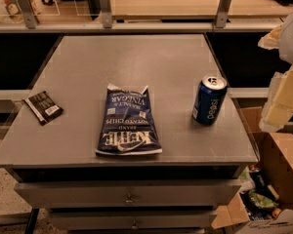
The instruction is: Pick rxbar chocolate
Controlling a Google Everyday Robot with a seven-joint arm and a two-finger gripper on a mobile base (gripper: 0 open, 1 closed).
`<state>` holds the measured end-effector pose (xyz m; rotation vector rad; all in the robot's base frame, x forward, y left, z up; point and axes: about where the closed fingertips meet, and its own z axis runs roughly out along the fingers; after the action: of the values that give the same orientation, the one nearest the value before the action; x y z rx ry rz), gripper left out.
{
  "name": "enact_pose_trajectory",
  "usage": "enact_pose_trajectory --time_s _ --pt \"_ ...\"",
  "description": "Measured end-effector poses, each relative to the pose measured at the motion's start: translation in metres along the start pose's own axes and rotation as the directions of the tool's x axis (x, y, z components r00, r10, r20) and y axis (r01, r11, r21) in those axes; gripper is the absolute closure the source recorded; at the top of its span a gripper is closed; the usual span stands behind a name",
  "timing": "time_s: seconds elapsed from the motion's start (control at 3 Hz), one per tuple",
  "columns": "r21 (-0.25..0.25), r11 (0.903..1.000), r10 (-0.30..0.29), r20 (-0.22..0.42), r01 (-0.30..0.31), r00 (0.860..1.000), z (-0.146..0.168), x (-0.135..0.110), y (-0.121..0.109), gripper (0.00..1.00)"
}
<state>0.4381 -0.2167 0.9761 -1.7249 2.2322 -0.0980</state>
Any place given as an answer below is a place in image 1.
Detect brown cardboard box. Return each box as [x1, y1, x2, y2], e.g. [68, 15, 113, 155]
[212, 107, 293, 234]

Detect right metal bracket post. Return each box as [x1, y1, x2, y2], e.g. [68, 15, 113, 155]
[214, 0, 231, 28]

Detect grey drawer cabinet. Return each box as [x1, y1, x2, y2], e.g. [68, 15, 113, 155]
[0, 34, 257, 234]

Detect blue pepsi can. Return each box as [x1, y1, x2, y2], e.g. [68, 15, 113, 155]
[192, 75, 228, 126]

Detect blue kettle chips bag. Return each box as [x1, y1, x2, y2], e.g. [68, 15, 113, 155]
[96, 84, 162, 156]

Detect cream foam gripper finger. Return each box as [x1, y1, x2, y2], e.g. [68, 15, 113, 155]
[259, 65, 293, 133]
[258, 24, 282, 50]

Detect left metal bracket post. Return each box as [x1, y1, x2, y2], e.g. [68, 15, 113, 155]
[18, 0, 38, 29]

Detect upper grey drawer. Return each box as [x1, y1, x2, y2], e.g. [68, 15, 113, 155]
[15, 179, 240, 209]

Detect lower grey drawer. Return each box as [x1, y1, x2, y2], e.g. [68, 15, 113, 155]
[49, 210, 217, 230]

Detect grey drawer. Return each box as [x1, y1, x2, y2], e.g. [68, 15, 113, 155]
[49, 210, 217, 230]
[15, 179, 240, 209]

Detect black rxbar chocolate bar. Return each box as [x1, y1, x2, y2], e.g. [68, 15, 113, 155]
[24, 91, 63, 126]

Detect metal bracket post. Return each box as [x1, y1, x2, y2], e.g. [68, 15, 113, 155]
[100, 0, 113, 28]
[214, 0, 231, 28]
[18, 0, 38, 29]

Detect wooden desk top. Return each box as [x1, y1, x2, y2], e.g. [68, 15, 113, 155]
[111, 0, 293, 20]

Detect snack packages in box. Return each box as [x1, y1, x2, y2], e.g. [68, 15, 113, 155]
[239, 165, 281, 220]

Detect middle metal bracket post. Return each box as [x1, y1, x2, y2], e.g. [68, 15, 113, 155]
[100, 0, 113, 28]

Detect black table leg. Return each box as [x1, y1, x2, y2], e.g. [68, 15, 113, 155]
[24, 209, 39, 234]

